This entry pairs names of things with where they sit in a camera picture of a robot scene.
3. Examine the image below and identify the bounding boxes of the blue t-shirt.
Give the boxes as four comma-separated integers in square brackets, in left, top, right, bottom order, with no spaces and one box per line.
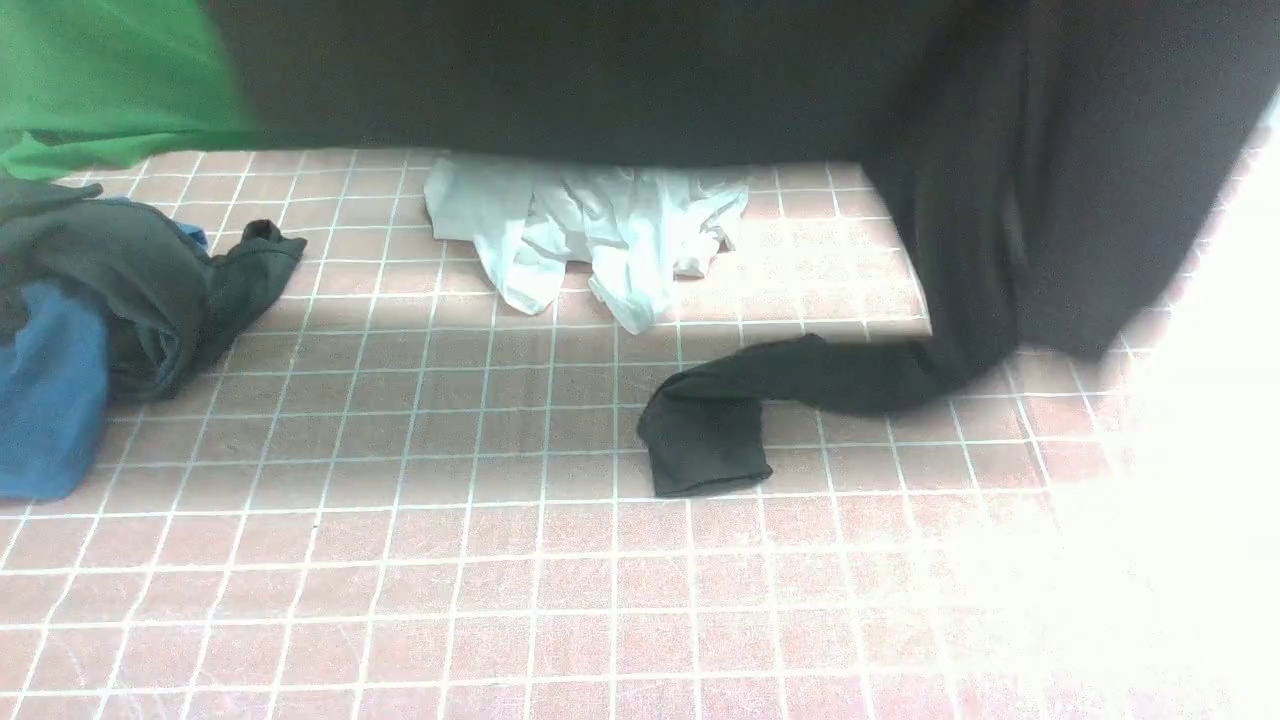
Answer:
[3,250,202,502]

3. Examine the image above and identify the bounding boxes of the dark teal shirt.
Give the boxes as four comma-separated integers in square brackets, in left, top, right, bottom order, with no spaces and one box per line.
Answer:
[1,177,307,404]

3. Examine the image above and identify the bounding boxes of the green backdrop cloth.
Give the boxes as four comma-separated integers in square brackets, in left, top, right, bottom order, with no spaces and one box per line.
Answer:
[1,1,265,181]

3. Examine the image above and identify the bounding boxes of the dark gray long-sleeve top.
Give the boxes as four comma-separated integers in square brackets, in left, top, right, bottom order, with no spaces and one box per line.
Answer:
[207,1,1279,498]

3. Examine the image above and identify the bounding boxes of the white shirt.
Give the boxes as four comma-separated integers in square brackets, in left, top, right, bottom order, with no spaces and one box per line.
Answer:
[424,158,749,334]

